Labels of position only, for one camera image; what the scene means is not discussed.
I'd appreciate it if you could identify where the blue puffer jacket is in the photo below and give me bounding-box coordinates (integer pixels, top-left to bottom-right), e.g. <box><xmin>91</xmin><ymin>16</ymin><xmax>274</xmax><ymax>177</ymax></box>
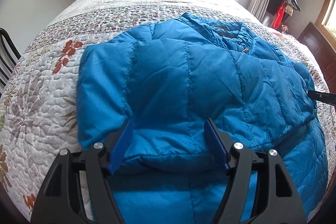
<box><xmin>76</xmin><ymin>13</ymin><xmax>328</xmax><ymax>223</ymax></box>

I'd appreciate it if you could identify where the coat rack with clothes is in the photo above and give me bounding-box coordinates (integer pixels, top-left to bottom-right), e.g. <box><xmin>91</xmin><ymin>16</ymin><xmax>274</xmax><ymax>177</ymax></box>
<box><xmin>266</xmin><ymin>0</ymin><xmax>301</xmax><ymax>30</ymax></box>

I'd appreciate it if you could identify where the dark wooden headboard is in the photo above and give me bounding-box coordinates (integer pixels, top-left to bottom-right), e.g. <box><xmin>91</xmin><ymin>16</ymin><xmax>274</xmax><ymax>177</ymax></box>
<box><xmin>298</xmin><ymin>22</ymin><xmax>336</xmax><ymax>93</ymax></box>

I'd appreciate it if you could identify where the floral quilted bedspread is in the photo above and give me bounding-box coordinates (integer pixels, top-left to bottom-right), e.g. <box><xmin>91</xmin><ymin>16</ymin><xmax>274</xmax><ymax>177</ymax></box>
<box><xmin>1</xmin><ymin>0</ymin><xmax>331</xmax><ymax>223</ymax></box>

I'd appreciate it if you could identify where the black metal chair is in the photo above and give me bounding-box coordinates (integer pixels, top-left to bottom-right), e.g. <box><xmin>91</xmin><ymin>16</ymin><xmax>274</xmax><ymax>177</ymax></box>
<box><xmin>0</xmin><ymin>28</ymin><xmax>21</xmax><ymax>94</ymax></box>

